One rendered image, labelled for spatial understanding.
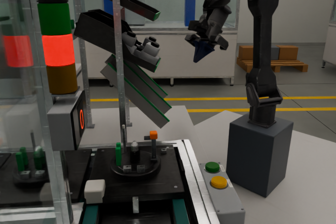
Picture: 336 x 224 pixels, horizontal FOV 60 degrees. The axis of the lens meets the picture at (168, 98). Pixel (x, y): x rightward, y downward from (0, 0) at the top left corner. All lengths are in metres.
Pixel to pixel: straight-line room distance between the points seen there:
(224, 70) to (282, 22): 5.37
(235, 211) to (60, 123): 0.43
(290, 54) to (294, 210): 5.82
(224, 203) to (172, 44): 4.04
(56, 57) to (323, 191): 0.85
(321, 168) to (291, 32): 9.09
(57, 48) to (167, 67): 4.24
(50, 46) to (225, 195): 0.52
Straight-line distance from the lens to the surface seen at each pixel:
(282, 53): 6.57
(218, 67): 4.82
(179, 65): 4.72
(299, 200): 0.97
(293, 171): 1.10
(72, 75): 0.53
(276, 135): 0.86
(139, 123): 1.37
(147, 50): 0.99
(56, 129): 0.52
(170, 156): 0.88
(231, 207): 0.73
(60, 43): 0.51
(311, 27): 10.38
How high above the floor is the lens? 1.42
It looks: 19 degrees down
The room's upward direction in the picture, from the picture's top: straight up
